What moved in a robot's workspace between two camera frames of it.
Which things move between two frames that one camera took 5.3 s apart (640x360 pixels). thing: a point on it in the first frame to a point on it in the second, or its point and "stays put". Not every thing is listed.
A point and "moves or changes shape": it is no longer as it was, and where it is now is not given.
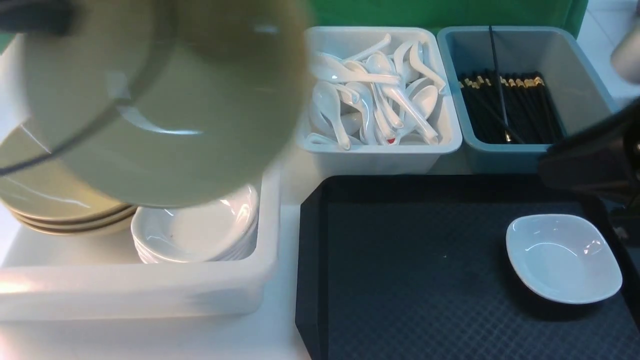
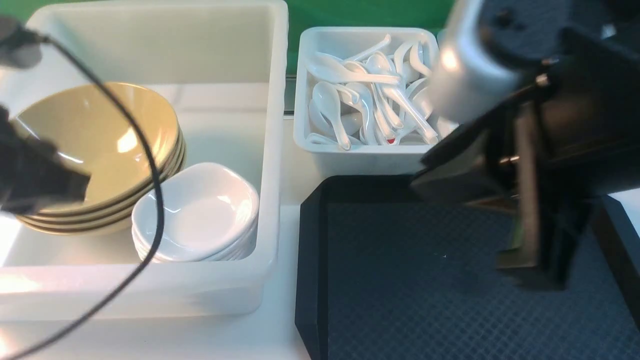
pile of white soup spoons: (386, 97) stays put
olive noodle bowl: (169, 103) moves or changes shape
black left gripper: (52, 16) to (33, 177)
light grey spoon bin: (376, 100) stays put
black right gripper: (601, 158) to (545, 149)
